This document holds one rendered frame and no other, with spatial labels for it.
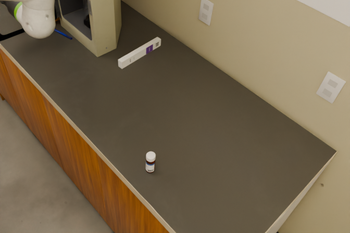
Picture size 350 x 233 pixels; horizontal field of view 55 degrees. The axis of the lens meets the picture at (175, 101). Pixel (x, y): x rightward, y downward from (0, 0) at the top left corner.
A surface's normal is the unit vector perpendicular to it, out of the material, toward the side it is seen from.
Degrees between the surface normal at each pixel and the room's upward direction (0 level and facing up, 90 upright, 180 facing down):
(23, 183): 0
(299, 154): 0
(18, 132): 0
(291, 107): 90
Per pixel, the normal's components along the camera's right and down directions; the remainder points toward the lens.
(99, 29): 0.69, 0.57
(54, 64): 0.08, -0.68
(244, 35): -0.72, 0.47
